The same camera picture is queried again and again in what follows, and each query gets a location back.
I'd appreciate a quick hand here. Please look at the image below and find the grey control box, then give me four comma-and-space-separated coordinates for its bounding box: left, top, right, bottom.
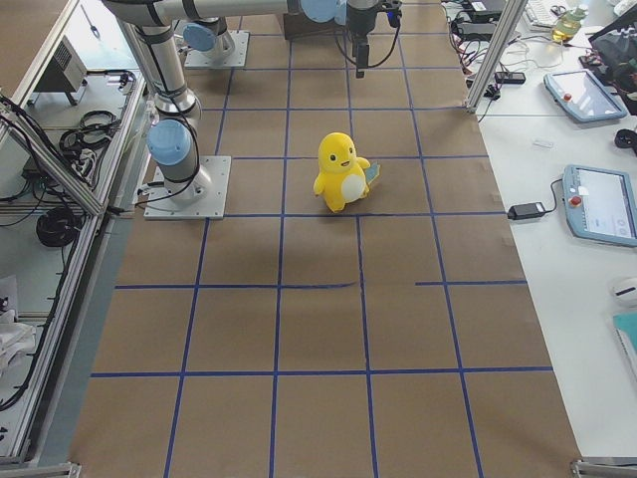
34, 36, 88, 106

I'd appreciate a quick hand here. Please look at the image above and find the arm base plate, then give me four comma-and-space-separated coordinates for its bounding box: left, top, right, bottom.
183, 25, 250, 70
143, 155, 232, 220

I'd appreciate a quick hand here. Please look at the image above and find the black adapter on table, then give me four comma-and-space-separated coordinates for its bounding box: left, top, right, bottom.
507, 202, 546, 221

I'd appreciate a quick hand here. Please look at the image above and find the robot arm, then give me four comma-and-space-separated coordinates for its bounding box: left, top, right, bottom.
104, 0, 301, 200
183, 1, 383, 79

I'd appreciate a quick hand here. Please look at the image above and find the dark wooden drawer cabinet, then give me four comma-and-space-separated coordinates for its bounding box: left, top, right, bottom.
276, 13, 345, 40

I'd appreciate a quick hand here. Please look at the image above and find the yellow drink bottle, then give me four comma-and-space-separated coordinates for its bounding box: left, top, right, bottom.
551, 4, 588, 44

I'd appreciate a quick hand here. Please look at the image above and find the upper teach pendant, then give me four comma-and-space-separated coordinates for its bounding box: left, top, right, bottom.
543, 70, 628, 122

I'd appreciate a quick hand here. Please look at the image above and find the aluminium frame post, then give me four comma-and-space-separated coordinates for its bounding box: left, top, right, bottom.
465, 0, 528, 113

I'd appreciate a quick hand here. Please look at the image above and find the lower teach pendant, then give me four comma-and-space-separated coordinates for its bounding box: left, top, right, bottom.
562, 164, 636, 248

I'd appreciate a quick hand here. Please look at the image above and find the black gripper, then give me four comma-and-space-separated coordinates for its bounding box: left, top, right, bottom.
346, 0, 374, 79

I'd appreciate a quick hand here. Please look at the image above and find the yellow plush dinosaur toy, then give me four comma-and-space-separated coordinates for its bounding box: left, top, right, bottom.
313, 132, 380, 213

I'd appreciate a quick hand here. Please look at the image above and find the teach pendant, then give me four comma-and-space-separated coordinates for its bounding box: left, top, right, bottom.
543, 70, 628, 122
562, 164, 636, 248

